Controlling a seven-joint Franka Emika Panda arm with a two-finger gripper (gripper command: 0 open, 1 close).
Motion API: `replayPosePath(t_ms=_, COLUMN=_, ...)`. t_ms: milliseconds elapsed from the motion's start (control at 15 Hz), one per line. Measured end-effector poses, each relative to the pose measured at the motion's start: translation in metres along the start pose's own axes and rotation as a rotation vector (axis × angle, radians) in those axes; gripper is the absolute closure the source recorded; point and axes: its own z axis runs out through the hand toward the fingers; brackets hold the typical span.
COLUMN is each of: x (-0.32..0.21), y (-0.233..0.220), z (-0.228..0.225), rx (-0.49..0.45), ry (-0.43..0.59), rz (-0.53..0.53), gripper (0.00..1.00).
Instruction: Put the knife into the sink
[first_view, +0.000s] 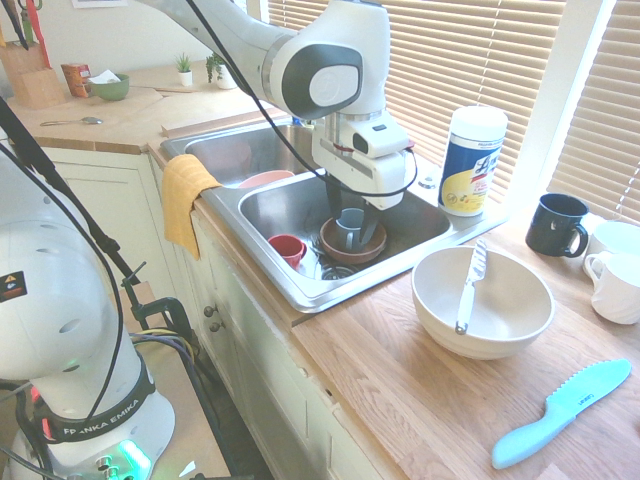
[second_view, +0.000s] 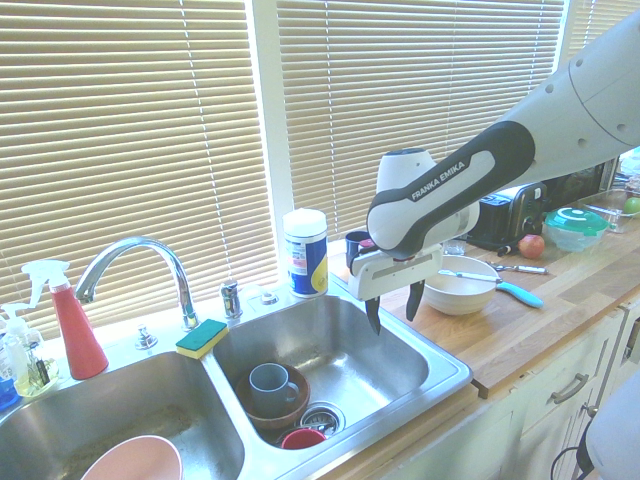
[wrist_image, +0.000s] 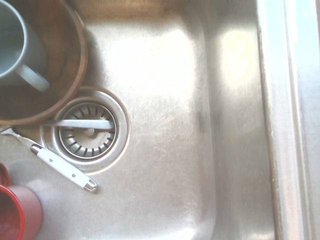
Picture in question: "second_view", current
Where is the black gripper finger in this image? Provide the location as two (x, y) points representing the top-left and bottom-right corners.
(405, 278), (427, 323)
(364, 294), (383, 337)

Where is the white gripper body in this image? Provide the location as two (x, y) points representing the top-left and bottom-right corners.
(347, 244), (445, 301)

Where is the white handled knife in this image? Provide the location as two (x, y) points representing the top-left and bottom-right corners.
(437, 269), (503, 285)

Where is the stainless steel double sink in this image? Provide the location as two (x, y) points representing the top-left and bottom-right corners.
(0, 273), (474, 480)

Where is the cream ceramic bowl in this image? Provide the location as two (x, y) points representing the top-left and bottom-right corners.
(422, 256), (500, 317)

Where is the dark blue mug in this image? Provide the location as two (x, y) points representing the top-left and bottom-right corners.
(344, 230), (374, 270)

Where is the white blue wipes canister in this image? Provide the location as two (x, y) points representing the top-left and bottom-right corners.
(282, 208), (330, 300)

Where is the metal drain strainer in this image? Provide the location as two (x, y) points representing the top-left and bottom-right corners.
(299, 403), (347, 434)

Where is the brown wooden bowl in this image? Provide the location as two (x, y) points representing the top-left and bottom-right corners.
(235, 366), (312, 432)

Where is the grey mug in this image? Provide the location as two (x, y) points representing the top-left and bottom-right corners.
(248, 362), (301, 414)

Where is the black chrome toaster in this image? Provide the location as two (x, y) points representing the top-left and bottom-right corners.
(466, 180), (549, 253)

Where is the red apple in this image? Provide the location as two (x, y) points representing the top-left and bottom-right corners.
(517, 233), (546, 260)

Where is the chrome side sprayer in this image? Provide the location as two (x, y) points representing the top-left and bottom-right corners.
(220, 279), (245, 320)

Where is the red cup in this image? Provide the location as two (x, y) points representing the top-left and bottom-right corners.
(280, 427), (327, 450)

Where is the yellow green sponge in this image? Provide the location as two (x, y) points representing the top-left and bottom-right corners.
(174, 319), (230, 361)

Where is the clear container green lid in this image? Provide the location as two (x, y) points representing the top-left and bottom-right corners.
(543, 205), (617, 253)

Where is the cream kitchen cabinet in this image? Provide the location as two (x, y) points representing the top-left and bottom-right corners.
(344, 294), (640, 480)

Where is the black microwave oven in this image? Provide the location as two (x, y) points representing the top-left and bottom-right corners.
(543, 157), (620, 212)

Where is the clear plastic tray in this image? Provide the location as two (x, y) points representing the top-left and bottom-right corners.
(578, 187), (640, 235)

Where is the chrome kitchen faucet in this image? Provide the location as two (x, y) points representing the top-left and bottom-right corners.
(73, 235), (201, 332)

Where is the chrome faucet knob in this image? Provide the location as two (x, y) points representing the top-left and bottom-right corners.
(134, 323), (159, 351)

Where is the pink plastic bowl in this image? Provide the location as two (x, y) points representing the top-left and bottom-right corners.
(79, 434), (184, 480)

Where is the red spray bottle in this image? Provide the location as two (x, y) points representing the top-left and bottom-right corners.
(20, 260), (110, 381)

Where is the wide beige window blind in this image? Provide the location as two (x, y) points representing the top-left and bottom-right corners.
(0, 0), (279, 346)

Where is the clear soap pump bottle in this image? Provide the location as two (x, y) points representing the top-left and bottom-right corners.
(0, 301), (31, 412)

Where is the teal handled utensil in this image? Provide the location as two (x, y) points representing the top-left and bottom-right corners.
(496, 280), (545, 309)

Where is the metal drawer handle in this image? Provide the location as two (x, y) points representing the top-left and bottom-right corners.
(550, 372), (591, 406)

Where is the thin black cable loop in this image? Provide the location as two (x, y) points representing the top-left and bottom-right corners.
(549, 443), (594, 480)

